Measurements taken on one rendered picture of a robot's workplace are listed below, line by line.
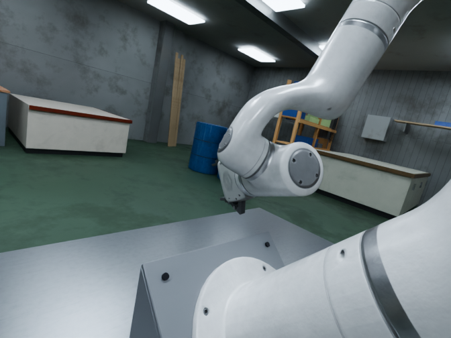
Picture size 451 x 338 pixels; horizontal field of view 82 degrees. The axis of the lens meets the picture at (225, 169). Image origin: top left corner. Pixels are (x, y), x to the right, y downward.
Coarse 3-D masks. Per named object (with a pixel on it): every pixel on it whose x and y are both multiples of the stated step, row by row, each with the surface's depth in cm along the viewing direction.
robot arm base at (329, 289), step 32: (320, 256) 24; (352, 256) 21; (224, 288) 32; (256, 288) 28; (288, 288) 24; (320, 288) 21; (352, 288) 19; (224, 320) 29; (256, 320) 25; (288, 320) 22; (320, 320) 20; (352, 320) 18; (384, 320) 17
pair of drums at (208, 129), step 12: (204, 132) 505; (216, 132) 504; (204, 144) 508; (216, 144) 511; (192, 156) 527; (204, 156) 512; (216, 156) 519; (192, 168) 526; (204, 168) 516; (216, 168) 529
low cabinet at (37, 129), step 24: (24, 96) 521; (24, 120) 405; (48, 120) 407; (72, 120) 430; (96, 120) 456; (120, 120) 482; (24, 144) 404; (48, 144) 416; (72, 144) 441; (96, 144) 468; (120, 144) 499
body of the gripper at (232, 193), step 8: (224, 168) 58; (224, 176) 59; (232, 176) 55; (224, 184) 60; (232, 184) 56; (224, 192) 61; (232, 192) 57; (240, 192) 54; (232, 200) 58; (240, 200) 55
